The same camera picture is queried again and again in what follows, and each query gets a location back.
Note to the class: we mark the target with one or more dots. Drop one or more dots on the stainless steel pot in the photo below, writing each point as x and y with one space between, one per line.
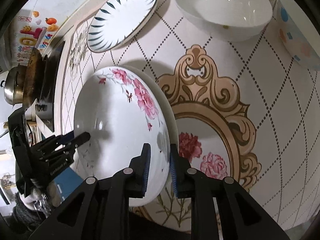
13 85

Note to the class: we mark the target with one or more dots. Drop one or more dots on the floral diamond pattern table mat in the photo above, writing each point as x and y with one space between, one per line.
246 110

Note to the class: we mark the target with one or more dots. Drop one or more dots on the colourful wall sticker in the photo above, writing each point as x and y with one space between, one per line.
30 29

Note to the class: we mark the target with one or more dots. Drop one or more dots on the white plate pink flowers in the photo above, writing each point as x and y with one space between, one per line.
121 113

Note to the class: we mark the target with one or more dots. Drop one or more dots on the black wok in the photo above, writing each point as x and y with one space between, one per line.
33 79

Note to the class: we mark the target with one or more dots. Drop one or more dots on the blue lower cabinet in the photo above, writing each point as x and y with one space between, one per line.
67 182

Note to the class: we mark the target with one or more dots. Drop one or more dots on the black induction cooktop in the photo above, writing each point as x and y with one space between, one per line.
44 107

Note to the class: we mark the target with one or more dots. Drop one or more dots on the white bowl small flower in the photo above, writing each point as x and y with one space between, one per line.
227 20

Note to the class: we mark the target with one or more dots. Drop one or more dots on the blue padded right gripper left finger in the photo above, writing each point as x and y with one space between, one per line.
140 165

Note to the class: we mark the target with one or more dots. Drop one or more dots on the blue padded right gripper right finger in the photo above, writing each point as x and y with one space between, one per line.
181 180

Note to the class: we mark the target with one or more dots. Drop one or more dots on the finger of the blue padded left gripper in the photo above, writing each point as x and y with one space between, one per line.
80 138

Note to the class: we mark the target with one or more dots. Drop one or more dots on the white bowl coloured dots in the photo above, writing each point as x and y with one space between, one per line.
299 36

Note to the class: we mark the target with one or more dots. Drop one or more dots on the white plate blue leaf rim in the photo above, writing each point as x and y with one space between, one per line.
117 21

